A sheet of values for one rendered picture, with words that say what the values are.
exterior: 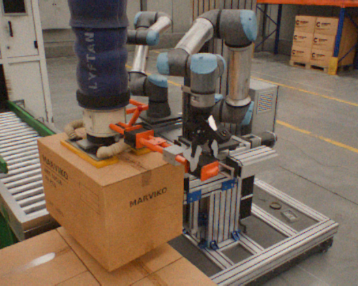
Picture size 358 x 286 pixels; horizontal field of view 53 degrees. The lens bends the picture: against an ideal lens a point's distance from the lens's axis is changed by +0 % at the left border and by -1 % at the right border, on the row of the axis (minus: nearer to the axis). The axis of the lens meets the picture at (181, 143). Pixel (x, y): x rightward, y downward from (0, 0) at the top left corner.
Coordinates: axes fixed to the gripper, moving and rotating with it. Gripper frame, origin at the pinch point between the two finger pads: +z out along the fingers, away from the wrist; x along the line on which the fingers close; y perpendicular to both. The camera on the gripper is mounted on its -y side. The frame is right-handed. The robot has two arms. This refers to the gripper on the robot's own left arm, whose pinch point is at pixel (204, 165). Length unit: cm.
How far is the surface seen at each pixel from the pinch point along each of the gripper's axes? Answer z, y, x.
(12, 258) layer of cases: 66, 82, 44
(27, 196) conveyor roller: 69, 136, 16
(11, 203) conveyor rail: 62, 123, 29
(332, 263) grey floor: 121, 2, -134
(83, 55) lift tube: -29, 57, 10
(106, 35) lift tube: -37, 51, 3
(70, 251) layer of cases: 66, 68, 21
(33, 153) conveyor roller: 69, 198, -12
